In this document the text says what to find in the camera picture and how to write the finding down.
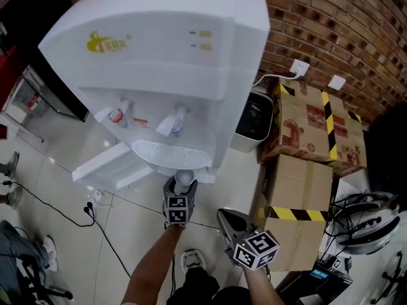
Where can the white drip tray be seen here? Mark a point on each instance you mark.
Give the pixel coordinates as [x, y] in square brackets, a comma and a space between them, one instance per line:
[171, 156]

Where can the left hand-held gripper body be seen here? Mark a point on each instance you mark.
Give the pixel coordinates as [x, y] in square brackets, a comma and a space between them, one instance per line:
[178, 211]

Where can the white helmet device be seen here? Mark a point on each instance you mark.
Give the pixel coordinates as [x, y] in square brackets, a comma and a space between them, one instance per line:
[369, 234]

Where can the person's left forearm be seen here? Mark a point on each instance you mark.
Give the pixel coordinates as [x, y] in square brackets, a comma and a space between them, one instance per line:
[152, 262]

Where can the white power strip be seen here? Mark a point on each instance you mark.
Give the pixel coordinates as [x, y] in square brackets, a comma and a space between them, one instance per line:
[95, 199]

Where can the clear barrel with red label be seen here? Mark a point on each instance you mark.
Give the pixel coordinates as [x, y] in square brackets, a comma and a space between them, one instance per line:
[33, 102]

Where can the white water dispenser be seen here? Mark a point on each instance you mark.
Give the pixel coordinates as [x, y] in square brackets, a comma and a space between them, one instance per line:
[152, 59]

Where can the blue-capped dispenser tap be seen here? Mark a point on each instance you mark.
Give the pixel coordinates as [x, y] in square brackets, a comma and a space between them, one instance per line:
[173, 124]

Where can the black device blue screen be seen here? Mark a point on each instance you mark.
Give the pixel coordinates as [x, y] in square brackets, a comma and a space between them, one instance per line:
[318, 284]

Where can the red-capped dispenser tap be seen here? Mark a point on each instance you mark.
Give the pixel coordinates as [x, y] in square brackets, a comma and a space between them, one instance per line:
[116, 114]

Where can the person's right forearm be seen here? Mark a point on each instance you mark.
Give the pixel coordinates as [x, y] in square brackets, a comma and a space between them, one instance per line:
[259, 284]

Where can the black glass-door fridge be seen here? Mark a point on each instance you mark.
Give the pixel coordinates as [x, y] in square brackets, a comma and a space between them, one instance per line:
[28, 27]

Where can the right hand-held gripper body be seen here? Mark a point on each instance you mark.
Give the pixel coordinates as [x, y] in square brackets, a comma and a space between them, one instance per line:
[257, 249]

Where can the plain cardboard box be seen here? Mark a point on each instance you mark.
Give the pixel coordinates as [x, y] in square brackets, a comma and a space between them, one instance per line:
[295, 183]

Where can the person's white shoe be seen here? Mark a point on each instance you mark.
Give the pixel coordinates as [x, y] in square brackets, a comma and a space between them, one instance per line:
[194, 260]

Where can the white wall socket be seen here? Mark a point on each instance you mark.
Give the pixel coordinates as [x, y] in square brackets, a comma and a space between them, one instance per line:
[299, 67]
[337, 82]

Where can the printed cardboard box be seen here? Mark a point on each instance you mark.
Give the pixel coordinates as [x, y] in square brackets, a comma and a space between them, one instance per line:
[299, 122]

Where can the white trash bin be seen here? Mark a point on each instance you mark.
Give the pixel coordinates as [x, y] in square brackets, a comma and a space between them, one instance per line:
[254, 119]

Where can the silver-grey cup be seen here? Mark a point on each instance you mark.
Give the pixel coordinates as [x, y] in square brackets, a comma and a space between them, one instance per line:
[184, 178]

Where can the black office chair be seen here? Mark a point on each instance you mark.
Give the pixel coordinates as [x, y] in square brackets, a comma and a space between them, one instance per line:
[394, 281]
[35, 284]

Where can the person's black trousers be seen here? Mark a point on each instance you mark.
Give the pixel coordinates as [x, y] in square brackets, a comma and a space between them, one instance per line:
[197, 284]

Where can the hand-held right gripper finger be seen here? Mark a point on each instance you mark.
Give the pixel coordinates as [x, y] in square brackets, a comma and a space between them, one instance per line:
[245, 224]
[229, 226]

